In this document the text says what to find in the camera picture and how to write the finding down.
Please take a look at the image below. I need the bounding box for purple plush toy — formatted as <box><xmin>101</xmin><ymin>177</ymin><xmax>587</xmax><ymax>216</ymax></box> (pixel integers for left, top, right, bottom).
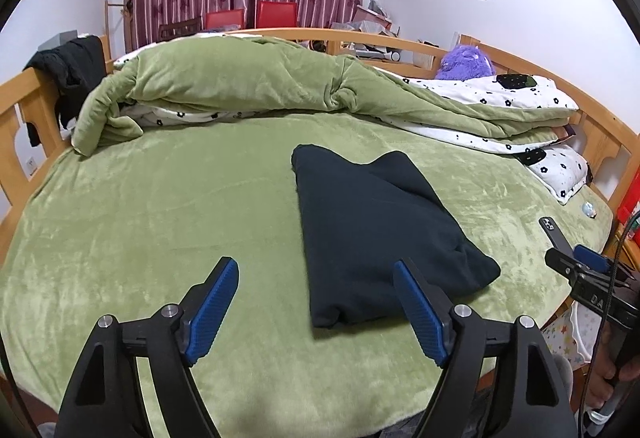
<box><xmin>435</xmin><ymin>44</ymin><xmax>496</xmax><ymax>81</ymax></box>

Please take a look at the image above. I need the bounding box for black garment on headboard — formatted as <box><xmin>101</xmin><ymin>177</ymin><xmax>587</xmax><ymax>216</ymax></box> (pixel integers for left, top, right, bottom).
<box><xmin>24</xmin><ymin>34</ymin><xmax>107</xmax><ymax>131</ymax></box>

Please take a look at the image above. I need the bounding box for green quilt with floral lining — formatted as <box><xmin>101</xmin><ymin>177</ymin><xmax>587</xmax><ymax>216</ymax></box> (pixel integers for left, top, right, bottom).
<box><xmin>72</xmin><ymin>34</ymin><xmax>578</xmax><ymax>157</ymax></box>

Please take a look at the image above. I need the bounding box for red chair left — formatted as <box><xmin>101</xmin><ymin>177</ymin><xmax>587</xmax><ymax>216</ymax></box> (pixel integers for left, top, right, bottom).
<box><xmin>204</xmin><ymin>8</ymin><xmax>245</xmax><ymax>31</ymax></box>

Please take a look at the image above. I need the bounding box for red box beside bed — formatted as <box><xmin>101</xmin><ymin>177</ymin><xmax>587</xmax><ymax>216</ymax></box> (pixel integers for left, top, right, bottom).
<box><xmin>617</xmin><ymin>183</ymin><xmax>640</xmax><ymax>228</ymax></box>

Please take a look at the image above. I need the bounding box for red chair right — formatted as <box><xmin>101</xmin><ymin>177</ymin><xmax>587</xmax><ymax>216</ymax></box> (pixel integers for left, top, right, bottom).
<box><xmin>255</xmin><ymin>1</ymin><xmax>298</xmax><ymax>29</ymax></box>

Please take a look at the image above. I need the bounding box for person's right hand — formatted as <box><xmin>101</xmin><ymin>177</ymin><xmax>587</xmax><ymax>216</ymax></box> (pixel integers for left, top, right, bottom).
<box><xmin>586</xmin><ymin>323</ymin><xmax>616</xmax><ymax>409</ymax></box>

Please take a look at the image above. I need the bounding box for wooden bed frame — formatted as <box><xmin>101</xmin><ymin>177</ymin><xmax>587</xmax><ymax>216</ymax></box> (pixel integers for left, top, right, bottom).
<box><xmin>0</xmin><ymin>26</ymin><xmax>640</xmax><ymax>264</ymax></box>

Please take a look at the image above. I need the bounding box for black cable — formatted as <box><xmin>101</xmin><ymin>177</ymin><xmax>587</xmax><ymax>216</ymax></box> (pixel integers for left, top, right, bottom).
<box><xmin>577</xmin><ymin>209</ymin><xmax>640</xmax><ymax>438</ymax></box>

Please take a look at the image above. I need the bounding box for white floral pillow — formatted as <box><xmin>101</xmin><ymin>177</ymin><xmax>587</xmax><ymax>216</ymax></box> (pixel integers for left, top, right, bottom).
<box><xmin>518</xmin><ymin>145</ymin><xmax>589</xmax><ymax>205</ymax></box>

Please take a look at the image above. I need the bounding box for dark navy t-shirt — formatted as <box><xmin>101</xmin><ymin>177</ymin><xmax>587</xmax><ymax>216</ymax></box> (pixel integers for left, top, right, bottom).
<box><xmin>292</xmin><ymin>145</ymin><xmax>501</xmax><ymax>329</ymax></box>

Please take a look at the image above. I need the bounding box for red chair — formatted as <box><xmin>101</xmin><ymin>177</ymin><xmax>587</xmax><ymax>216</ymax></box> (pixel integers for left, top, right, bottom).
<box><xmin>255</xmin><ymin>1</ymin><xmax>298</xmax><ymax>29</ymax></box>
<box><xmin>204</xmin><ymin>8</ymin><xmax>245</xmax><ymax>31</ymax></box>

